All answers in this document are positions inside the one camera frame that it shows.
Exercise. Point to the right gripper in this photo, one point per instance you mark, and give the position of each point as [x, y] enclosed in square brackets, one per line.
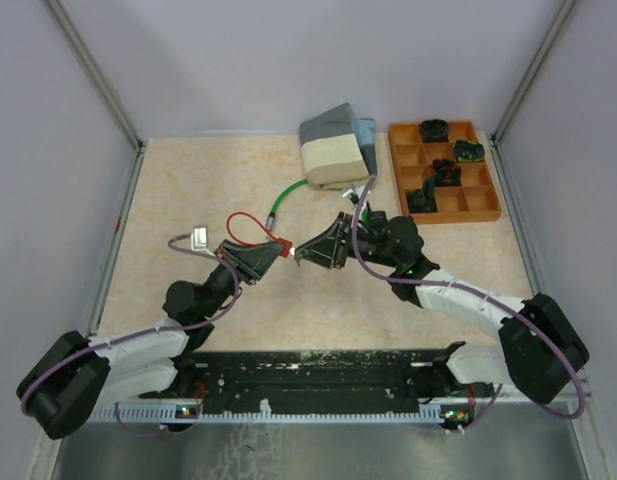
[327, 247]

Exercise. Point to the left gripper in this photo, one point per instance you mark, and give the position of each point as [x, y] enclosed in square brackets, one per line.
[253, 261]

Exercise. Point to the red cable seal lock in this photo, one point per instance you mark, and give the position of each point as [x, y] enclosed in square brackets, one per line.
[286, 244]

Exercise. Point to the green cable lock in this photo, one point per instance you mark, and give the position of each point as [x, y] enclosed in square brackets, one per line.
[271, 218]

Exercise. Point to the black Kaijing padlock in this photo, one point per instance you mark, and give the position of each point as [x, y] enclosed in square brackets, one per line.
[373, 221]

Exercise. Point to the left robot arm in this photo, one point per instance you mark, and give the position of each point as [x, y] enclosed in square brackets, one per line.
[79, 375]

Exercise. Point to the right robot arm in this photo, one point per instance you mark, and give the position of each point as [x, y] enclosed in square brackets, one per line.
[537, 350]

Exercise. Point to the folded grey beige cloth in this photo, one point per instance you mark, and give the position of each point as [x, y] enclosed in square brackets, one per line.
[338, 148]

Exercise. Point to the dark rolled item lower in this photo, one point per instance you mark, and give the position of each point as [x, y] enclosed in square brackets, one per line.
[423, 200]

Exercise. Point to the dark rolled item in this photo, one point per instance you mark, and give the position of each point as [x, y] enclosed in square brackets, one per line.
[423, 200]
[468, 152]
[446, 173]
[434, 131]

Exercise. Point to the dark rolled item middle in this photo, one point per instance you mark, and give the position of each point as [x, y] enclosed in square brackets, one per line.
[446, 173]

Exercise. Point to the wooden compartment tray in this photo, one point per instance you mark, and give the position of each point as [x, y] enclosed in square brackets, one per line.
[475, 200]

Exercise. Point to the dark rolled item top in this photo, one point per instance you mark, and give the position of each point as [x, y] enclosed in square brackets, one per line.
[434, 131]

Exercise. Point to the dark rolled item right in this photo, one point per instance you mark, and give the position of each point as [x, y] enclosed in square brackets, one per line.
[468, 152]

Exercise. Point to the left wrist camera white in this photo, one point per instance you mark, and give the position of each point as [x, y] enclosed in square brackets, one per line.
[199, 238]

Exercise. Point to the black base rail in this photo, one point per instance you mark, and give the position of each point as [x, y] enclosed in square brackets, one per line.
[319, 382]

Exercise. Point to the aluminium frame post left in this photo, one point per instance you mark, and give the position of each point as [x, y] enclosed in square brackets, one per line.
[94, 73]

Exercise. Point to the aluminium frame post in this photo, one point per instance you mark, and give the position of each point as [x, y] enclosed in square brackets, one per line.
[557, 27]
[94, 73]

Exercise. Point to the aluminium frame post right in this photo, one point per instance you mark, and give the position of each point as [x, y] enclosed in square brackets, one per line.
[557, 27]

